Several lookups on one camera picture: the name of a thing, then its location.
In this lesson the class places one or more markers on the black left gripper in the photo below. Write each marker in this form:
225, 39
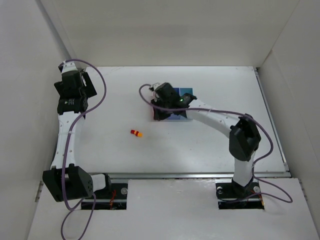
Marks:
90, 85

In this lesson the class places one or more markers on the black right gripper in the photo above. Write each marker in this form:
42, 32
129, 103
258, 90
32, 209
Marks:
160, 113

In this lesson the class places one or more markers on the red and orange lego stack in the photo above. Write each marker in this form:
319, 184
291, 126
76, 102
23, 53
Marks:
136, 133

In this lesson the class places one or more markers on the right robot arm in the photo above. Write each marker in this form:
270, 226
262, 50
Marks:
242, 132

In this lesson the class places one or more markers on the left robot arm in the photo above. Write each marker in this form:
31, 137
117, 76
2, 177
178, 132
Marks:
65, 179

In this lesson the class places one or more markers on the light blue plastic bin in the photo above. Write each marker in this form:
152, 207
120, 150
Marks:
182, 91

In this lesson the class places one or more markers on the pink plastic bin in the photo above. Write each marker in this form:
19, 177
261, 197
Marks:
152, 116

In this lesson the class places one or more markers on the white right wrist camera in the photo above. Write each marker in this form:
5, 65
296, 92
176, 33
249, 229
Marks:
155, 87

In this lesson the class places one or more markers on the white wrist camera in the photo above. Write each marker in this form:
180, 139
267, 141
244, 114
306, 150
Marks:
155, 87
67, 66

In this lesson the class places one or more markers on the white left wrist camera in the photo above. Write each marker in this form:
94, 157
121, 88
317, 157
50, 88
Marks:
67, 66

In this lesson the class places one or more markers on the aluminium front rail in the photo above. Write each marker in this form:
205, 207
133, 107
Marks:
209, 175

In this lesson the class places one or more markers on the aluminium rail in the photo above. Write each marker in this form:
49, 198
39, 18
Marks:
275, 133
209, 175

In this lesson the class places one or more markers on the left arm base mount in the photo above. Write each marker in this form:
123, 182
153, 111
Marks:
114, 199

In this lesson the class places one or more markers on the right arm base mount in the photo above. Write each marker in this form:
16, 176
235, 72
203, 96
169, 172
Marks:
229, 199

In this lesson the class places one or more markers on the aluminium right rail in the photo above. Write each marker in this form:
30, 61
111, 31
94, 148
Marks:
275, 133

